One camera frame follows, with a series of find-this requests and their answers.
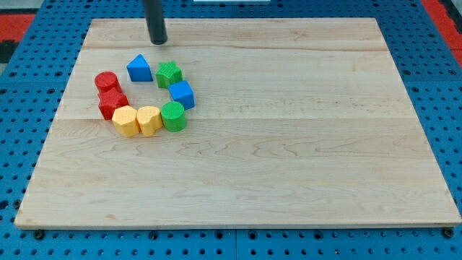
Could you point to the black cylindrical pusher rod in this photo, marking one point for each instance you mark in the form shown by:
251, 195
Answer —
154, 17

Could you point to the blue triangle block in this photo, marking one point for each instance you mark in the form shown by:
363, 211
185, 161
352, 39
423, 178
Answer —
139, 70

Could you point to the blue cube block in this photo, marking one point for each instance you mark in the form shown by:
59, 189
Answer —
182, 92

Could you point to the green star block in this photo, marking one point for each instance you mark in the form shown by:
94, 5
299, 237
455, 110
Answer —
168, 73

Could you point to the red cylinder block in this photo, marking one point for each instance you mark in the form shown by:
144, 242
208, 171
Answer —
106, 81

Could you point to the red star block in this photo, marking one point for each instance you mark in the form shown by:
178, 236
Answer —
111, 100

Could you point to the green cylinder block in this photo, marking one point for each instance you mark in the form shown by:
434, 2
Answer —
173, 116

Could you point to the yellow heart block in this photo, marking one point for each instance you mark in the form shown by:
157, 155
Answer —
149, 119

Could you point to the yellow hexagon block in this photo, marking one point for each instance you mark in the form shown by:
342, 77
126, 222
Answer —
125, 122

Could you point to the wooden board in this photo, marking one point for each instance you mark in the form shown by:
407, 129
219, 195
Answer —
298, 123

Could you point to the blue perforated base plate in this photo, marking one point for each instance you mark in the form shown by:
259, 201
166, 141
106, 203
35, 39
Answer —
35, 78

